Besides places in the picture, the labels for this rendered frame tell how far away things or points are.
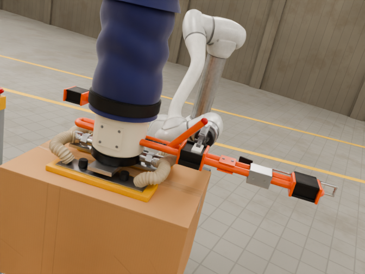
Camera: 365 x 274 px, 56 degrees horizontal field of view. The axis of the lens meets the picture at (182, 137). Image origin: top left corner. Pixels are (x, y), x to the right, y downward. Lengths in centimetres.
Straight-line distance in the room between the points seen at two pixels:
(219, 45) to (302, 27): 795
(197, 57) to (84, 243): 91
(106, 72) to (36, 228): 53
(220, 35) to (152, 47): 77
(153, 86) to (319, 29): 867
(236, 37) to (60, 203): 112
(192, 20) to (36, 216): 108
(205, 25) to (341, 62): 796
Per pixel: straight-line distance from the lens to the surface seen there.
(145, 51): 98
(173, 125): 140
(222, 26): 173
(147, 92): 102
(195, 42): 162
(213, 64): 179
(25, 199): 117
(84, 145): 121
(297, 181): 107
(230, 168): 106
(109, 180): 108
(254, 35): 990
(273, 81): 978
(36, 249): 125
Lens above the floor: 162
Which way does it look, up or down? 20 degrees down
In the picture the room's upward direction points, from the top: 13 degrees clockwise
